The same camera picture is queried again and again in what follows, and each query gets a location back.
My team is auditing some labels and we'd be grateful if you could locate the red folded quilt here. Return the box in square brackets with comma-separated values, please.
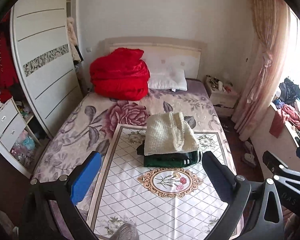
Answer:
[90, 48, 151, 101]

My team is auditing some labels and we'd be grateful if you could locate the dark green black garment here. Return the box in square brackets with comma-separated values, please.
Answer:
[136, 141, 202, 168]

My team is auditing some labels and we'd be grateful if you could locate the white wardrobe door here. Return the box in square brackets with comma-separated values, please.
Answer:
[10, 0, 83, 138]

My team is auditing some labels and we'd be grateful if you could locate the white drawer unit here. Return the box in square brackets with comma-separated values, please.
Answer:
[0, 98, 49, 178]

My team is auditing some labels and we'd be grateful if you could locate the white fluffy sweater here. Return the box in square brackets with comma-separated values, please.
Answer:
[144, 112, 199, 155]

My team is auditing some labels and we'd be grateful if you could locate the clothes pile on windowsill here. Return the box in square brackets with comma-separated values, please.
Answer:
[269, 77, 300, 146]

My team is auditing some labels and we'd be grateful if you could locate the beige bed headboard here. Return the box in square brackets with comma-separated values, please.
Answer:
[103, 36, 207, 80]

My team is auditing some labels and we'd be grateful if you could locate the white pillow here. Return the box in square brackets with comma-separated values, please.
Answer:
[148, 68, 187, 92]

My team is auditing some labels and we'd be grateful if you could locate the white bedside table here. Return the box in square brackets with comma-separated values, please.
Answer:
[204, 75, 239, 117]

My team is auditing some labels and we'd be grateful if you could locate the pink curtain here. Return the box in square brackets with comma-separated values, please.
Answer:
[232, 0, 290, 141]

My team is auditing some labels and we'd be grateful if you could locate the white diamond pattern mat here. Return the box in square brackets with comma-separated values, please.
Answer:
[87, 124, 227, 239]

